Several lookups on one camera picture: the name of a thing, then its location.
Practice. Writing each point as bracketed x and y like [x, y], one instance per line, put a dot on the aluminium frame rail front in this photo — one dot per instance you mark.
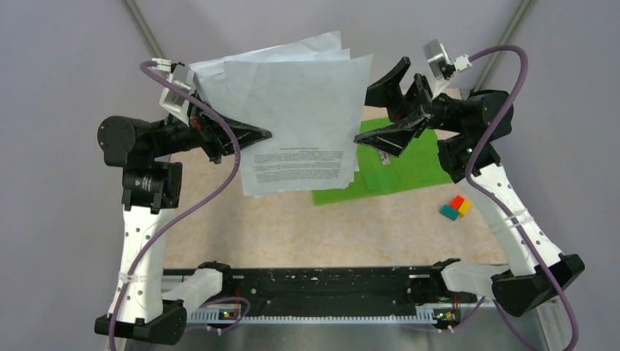
[220, 313]

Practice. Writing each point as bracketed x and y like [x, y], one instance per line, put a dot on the aluminium corner post left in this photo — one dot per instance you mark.
[143, 29]

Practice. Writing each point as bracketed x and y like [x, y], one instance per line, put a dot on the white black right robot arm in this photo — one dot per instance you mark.
[537, 269]

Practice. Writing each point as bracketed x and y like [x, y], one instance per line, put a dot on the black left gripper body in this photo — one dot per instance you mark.
[175, 136]

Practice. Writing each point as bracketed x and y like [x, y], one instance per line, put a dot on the chrome folder clip mechanism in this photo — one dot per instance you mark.
[384, 158]

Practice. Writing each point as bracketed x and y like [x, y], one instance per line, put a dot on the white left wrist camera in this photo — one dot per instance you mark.
[181, 77]

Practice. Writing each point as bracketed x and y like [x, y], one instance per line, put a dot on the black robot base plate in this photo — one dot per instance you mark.
[338, 294]

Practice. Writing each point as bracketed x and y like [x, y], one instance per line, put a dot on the white printed paper sheet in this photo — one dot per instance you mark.
[349, 174]
[313, 109]

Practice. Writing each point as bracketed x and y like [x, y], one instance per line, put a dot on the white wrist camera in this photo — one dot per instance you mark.
[442, 68]
[181, 77]

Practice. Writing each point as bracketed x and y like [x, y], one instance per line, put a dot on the white printed paper sheet front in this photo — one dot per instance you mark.
[313, 109]

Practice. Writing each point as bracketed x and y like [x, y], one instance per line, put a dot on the aluminium corner post right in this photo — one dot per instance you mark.
[510, 32]

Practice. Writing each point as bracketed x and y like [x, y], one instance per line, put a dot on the teal block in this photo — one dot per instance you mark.
[449, 212]

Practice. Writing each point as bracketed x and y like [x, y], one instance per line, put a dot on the green plastic clip folder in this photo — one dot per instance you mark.
[418, 167]

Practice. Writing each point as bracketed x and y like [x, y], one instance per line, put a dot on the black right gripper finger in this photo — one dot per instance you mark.
[386, 92]
[395, 138]

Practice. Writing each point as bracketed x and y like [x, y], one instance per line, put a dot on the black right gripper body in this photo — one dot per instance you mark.
[444, 110]

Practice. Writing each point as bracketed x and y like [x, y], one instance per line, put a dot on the yellow block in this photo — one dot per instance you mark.
[464, 208]

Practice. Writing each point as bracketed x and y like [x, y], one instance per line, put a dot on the aluminium corner post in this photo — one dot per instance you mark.
[510, 32]
[143, 29]

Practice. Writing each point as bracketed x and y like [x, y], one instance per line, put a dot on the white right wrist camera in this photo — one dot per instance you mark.
[442, 68]

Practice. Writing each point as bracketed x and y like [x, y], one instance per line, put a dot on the red block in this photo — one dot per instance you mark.
[457, 202]

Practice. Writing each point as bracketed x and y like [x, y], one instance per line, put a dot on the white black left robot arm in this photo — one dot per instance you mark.
[141, 310]

